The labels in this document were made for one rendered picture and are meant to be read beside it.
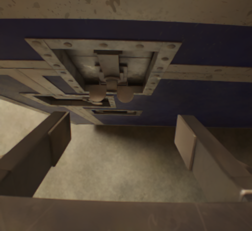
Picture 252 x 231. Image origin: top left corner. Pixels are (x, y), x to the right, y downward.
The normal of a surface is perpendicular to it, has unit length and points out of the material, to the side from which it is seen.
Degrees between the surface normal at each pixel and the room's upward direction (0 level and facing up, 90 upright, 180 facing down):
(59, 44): 90
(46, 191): 0
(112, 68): 90
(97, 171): 0
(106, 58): 90
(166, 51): 90
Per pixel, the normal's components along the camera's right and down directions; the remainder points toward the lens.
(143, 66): -0.03, 0.98
